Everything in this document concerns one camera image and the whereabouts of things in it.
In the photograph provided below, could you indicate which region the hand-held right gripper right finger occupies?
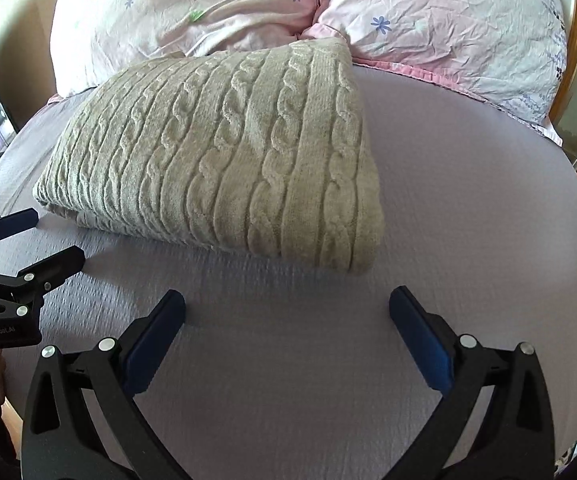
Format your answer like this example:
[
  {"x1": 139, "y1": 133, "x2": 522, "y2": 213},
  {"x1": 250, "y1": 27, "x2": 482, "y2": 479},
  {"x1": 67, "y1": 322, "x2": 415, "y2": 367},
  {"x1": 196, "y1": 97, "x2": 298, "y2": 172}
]
[{"x1": 388, "y1": 286, "x2": 557, "y2": 480}]

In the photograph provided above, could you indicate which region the beige cable-knit sweater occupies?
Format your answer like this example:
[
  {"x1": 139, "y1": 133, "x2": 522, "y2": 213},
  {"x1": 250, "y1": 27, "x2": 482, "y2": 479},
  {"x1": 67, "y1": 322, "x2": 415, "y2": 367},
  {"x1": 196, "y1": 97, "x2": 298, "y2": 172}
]
[{"x1": 33, "y1": 37, "x2": 387, "y2": 276}]

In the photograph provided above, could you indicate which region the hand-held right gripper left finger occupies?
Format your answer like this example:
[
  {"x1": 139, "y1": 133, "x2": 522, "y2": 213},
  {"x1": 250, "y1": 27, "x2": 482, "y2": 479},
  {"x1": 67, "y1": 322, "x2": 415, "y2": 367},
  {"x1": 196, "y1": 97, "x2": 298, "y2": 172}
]
[{"x1": 20, "y1": 289, "x2": 192, "y2": 480}]

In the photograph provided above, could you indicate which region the bed with grey sheet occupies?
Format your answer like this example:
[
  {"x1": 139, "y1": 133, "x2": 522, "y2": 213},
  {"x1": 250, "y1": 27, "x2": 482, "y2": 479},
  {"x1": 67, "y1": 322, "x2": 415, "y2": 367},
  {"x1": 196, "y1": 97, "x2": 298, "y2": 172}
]
[{"x1": 0, "y1": 64, "x2": 577, "y2": 480}]

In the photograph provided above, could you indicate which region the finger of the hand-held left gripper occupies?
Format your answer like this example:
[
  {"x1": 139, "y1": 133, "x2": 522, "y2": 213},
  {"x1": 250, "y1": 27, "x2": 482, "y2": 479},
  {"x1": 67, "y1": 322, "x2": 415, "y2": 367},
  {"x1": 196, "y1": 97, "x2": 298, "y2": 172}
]
[
  {"x1": 0, "y1": 208, "x2": 39, "y2": 262},
  {"x1": 0, "y1": 245, "x2": 87, "y2": 319}
]

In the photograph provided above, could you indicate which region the pink floral pillow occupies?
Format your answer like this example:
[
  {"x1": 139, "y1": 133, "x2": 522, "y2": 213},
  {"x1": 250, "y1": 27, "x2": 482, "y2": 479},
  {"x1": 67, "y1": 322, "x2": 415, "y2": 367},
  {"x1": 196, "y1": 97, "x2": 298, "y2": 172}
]
[
  {"x1": 50, "y1": 0, "x2": 327, "y2": 99},
  {"x1": 300, "y1": 0, "x2": 569, "y2": 149}
]

